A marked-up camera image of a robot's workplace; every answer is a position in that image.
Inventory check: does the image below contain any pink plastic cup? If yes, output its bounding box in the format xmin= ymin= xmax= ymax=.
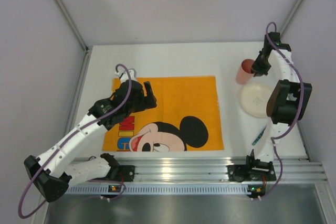
xmin=235 ymin=59 xmax=254 ymax=85

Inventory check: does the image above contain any cream round plate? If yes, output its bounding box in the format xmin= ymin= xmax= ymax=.
xmin=238 ymin=82 xmax=273 ymax=118

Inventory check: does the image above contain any orange Mickey Mouse placemat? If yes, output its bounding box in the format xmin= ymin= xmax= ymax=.
xmin=102 ymin=76 xmax=224 ymax=153

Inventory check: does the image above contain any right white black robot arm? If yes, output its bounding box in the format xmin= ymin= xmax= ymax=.
xmin=251 ymin=32 xmax=312 ymax=163

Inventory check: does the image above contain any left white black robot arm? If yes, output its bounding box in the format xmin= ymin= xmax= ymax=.
xmin=24 ymin=80 xmax=156 ymax=202

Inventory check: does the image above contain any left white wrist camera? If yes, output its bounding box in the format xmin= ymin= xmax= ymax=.
xmin=115 ymin=68 xmax=137 ymax=82

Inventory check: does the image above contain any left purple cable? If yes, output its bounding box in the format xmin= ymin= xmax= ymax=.
xmin=18 ymin=63 xmax=136 ymax=219

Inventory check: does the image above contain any aluminium mounting rail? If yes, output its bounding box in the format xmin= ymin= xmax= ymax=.
xmin=116 ymin=157 xmax=327 ymax=184

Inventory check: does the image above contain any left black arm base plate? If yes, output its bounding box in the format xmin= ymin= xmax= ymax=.
xmin=90 ymin=165 xmax=135 ymax=182

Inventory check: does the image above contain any left aluminium frame post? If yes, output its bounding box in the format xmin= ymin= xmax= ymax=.
xmin=53 ymin=0 xmax=92 ymax=136

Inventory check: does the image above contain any aluminium frame post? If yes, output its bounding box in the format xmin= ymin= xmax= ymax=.
xmin=274 ymin=0 xmax=306 ymax=38
xmin=53 ymin=0 xmax=92 ymax=136

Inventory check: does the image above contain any right aluminium frame post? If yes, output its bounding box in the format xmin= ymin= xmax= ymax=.
xmin=274 ymin=0 xmax=306 ymax=38

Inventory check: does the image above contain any slotted grey cable duct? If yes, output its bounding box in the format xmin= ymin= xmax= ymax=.
xmin=67 ymin=183 xmax=264 ymax=195

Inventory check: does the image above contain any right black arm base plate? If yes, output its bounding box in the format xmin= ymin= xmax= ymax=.
xmin=227 ymin=165 xmax=277 ymax=183

